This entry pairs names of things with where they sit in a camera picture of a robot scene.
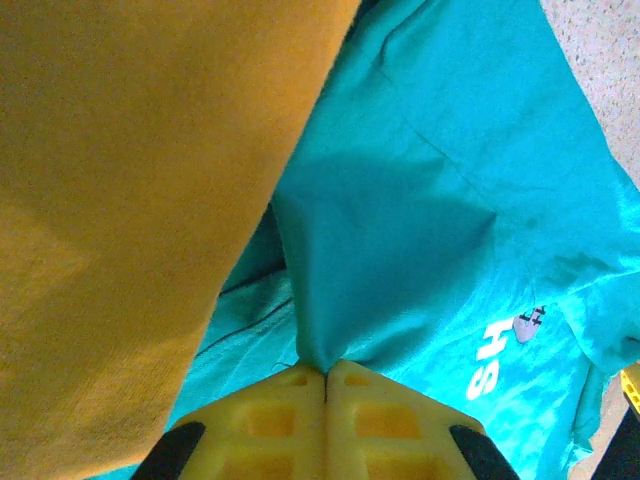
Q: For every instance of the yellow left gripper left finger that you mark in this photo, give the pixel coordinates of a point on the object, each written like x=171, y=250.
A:
x=260, y=430

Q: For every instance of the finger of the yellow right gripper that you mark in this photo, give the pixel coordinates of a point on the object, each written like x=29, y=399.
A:
x=631, y=392

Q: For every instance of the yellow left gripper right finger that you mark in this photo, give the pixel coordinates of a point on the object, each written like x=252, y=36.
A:
x=400, y=430

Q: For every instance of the teal t-shirt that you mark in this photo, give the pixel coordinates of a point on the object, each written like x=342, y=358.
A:
x=425, y=175

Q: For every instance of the yellow t-shirt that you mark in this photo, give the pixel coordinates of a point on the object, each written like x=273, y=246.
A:
x=125, y=200

